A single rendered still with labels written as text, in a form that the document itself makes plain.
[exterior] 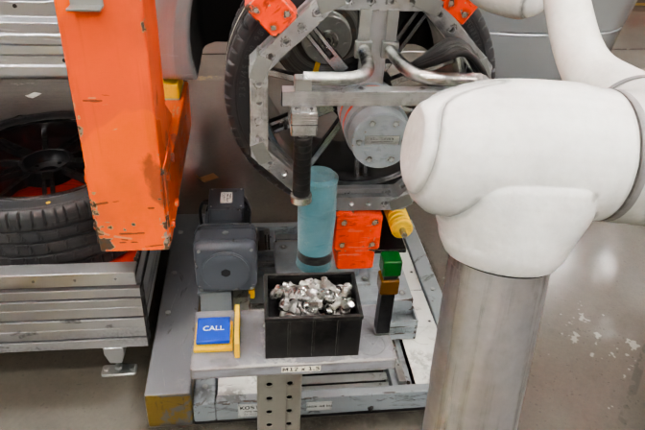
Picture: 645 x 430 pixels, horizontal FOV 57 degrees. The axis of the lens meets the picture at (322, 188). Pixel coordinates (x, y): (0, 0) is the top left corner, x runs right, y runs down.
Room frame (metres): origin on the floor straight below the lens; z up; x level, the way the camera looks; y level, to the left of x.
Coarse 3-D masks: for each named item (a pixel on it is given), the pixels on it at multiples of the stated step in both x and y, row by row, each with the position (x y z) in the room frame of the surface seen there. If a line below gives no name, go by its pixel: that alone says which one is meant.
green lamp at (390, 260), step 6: (384, 252) 0.96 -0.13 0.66; (390, 252) 0.96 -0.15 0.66; (396, 252) 0.97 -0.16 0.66; (384, 258) 0.94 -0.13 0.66; (390, 258) 0.95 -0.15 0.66; (396, 258) 0.95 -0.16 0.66; (384, 264) 0.93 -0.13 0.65; (390, 264) 0.93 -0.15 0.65; (396, 264) 0.94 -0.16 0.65; (384, 270) 0.93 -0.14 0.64; (390, 270) 0.93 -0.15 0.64; (396, 270) 0.94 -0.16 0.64
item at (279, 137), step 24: (408, 24) 1.35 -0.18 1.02; (432, 24) 1.51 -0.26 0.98; (288, 72) 1.32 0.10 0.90; (384, 72) 1.35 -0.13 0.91; (456, 72) 1.37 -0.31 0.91; (336, 120) 1.34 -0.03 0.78; (288, 144) 1.36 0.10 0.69; (312, 144) 1.47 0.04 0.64; (336, 144) 1.52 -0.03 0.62; (336, 168) 1.37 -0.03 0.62; (360, 168) 1.35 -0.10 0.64; (384, 168) 1.37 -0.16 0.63
